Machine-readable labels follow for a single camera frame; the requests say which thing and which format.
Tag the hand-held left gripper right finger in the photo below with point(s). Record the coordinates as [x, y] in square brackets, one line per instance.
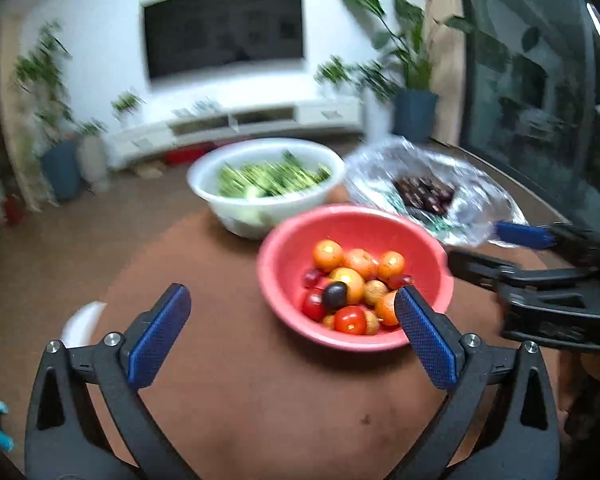
[425, 335]

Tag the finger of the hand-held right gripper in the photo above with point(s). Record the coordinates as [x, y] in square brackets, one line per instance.
[522, 235]
[555, 300]

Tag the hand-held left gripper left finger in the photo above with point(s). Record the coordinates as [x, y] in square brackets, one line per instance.
[160, 335]

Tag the yellow-orange round orange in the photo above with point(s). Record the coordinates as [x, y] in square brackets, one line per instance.
[350, 280]

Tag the red plastic bowl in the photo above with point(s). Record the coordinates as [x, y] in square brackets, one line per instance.
[290, 260]

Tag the red cherry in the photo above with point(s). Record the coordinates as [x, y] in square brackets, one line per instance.
[399, 281]

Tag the red tomato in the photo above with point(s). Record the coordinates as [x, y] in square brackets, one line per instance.
[350, 321]
[311, 307]

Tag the white plate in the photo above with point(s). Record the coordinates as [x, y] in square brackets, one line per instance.
[82, 322]

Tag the dark purple plum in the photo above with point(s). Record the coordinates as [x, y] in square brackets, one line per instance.
[335, 296]

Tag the pile of dark cherries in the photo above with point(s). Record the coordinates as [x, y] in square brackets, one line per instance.
[425, 192]

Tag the white plastic bowl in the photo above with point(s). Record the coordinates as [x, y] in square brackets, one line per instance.
[240, 220]

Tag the glass sliding door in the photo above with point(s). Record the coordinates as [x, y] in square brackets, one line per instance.
[520, 60]

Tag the broad-leaf plant in navy pot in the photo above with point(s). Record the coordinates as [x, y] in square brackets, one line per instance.
[416, 110]

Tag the clear plastic bag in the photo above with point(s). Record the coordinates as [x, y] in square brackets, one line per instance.
[370, 170]

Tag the red box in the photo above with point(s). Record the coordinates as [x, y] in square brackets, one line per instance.
[190, 155]

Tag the plant in tall grey pot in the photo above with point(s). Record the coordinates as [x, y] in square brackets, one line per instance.
[94, 160]

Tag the chopped green vegetables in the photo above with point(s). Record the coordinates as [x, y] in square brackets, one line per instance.
[270, 180]

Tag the tall plant in blue pot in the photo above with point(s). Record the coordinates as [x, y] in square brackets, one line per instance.
[61, 170]

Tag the red floor object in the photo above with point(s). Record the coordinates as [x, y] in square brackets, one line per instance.
[12, 210]

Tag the white television cabinet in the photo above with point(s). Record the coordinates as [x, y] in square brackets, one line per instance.
[330, 110]

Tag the glass ornament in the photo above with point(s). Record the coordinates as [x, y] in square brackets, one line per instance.
[200, 107]

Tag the small plant in white pot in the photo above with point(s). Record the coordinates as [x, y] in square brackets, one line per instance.
[126, 102]
[332, 72]

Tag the wall-mounted television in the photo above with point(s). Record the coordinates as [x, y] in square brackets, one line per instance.
[220, 30]

